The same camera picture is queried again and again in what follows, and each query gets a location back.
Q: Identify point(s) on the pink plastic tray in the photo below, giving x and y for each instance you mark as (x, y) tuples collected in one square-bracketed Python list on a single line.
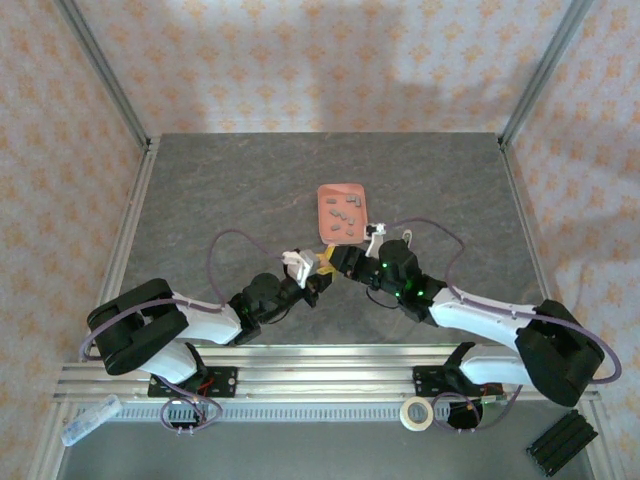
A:
[(361, 220)]

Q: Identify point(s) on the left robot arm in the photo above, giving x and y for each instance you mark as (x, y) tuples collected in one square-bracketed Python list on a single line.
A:
[(140, 325)]

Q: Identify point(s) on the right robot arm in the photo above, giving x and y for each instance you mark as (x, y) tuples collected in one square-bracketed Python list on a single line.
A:
[(480, 312)]

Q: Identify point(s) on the white tape roll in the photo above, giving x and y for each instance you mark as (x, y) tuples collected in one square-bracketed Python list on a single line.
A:
[(403, 414)]

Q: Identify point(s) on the small green circuit board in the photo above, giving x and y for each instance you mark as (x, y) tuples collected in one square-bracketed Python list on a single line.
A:
[(495, 400)]

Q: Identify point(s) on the clear plastic bottle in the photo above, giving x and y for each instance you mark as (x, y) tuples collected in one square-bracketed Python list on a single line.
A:
[(90, 420)]

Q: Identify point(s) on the black aluminium extrusion piece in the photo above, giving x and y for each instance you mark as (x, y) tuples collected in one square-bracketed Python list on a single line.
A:
[(560, 442)]

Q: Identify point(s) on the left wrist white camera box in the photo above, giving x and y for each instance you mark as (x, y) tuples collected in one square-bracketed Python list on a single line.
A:
[(296, 267)]

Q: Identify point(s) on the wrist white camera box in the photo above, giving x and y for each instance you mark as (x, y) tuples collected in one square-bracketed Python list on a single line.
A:
[(296, 267), (375, 240)]

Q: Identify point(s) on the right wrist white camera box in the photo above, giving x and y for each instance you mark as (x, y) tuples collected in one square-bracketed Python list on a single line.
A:
[(375, 240)]

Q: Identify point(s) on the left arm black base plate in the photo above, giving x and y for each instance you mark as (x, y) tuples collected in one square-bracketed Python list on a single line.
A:
[(225, 382)]

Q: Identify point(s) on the aluminium front rail beam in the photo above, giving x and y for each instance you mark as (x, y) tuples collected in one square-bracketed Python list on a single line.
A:
[(325, 385)]

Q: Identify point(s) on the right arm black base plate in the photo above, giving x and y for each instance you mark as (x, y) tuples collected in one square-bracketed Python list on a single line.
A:
[(425, 382)]

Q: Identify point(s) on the aluminium side rail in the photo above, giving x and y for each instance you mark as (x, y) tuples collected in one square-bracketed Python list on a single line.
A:
[(520, 200), (131, 220)]

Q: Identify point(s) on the aluminium upright post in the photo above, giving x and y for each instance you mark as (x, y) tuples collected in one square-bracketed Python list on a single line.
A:
[(556, 50), (92, 50)]

